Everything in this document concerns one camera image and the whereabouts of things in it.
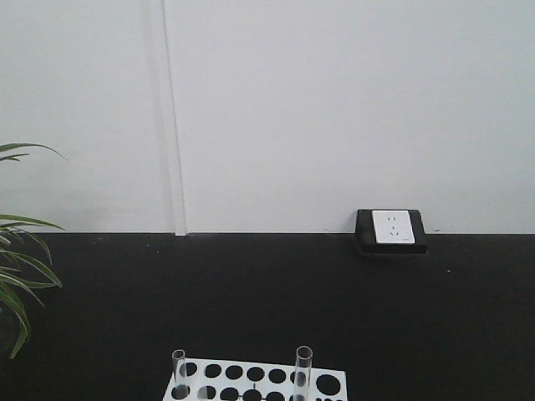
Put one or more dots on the white test tube rack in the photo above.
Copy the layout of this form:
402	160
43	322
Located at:
233	380

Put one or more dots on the tall glass test tube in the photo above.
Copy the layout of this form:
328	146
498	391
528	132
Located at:
302	371

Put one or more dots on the white wall trim strip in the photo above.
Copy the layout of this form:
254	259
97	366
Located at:
172	139

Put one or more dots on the white socket on black base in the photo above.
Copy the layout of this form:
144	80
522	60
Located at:
390	232

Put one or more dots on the short glass test tube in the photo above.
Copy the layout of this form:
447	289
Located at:
180	388

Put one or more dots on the green spider plant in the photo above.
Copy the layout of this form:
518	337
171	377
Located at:
20	270

